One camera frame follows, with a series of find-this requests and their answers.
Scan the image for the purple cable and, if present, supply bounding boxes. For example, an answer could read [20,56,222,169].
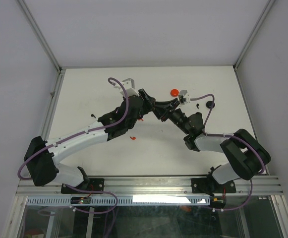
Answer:
[189,93,267,211]
[18,77,132,180]

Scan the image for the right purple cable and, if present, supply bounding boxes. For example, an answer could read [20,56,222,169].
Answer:
[189,93,267,211]

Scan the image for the aluminium mounting rail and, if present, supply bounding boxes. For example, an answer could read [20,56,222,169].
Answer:
[16,175,282,196]

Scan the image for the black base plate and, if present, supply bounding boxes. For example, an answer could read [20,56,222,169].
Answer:
[60,178,105,194]
[191,178,236,196]

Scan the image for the small green circuit board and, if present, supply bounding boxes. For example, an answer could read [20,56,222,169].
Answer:
[71,197,91,204]

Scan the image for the aluminium frame post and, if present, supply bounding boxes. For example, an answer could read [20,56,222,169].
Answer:
[16,0,61,72]
[233,0,276,71]

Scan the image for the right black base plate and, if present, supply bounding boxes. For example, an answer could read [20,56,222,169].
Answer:
[191,178,236,196]

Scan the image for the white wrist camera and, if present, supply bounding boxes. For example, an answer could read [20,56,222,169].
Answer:
[178,90,191,106]
[113,78,139,97]

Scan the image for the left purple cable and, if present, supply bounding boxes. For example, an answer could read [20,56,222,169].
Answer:
[18,77,132,180]

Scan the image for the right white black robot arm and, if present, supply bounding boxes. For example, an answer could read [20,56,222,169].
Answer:
[152,99,271,196]

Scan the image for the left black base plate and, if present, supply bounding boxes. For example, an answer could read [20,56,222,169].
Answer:
[60,178,105,194]

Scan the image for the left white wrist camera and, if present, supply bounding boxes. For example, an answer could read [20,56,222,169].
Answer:
[113,78,139,97]

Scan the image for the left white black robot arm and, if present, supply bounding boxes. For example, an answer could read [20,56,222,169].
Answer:
[24,89,156,193]

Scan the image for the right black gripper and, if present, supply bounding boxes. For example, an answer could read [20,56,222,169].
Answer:
[153,98,190,135]

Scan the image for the right aluminium frame post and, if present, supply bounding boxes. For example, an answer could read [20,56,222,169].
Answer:
[233,0,276,71]

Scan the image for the grey slotted cable duct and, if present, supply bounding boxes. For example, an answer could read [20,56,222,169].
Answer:
[27,195,210,207]

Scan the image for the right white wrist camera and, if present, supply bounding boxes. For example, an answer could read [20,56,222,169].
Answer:
[178,90,191,106]

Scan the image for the left aluminium frame post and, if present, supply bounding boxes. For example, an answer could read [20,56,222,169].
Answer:
[16,0,61,72]

